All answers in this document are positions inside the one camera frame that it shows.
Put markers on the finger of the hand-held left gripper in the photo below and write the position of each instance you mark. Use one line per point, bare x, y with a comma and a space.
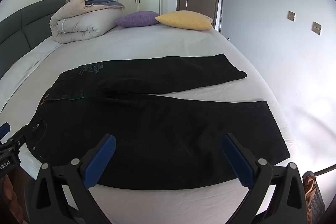
4, 129
22, 133

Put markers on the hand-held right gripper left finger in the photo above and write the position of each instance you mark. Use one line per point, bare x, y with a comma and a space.
102, 161

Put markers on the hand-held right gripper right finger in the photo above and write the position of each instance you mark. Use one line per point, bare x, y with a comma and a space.
236, 158

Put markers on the black pants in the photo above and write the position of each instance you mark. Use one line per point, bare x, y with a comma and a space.
157, 129

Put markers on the person's left hand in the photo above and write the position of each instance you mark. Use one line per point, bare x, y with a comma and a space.
8, 188

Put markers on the brown crumpled bag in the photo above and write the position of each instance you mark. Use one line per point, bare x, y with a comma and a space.
311, 187

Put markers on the grey padded headboard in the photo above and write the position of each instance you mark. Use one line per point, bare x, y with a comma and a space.
23, 24

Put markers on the folded beige duvet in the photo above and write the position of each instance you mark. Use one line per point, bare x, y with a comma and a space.
78, 24

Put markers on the bed with white sheet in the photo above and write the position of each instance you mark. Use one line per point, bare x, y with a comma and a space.
157, 40

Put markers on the purple pillow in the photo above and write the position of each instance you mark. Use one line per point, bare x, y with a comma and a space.
136, 18

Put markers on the yellow pillow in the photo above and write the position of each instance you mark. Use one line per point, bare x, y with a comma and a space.
183, 20

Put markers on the bronze wall socket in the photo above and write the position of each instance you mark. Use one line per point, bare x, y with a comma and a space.
291, 16
316, 28

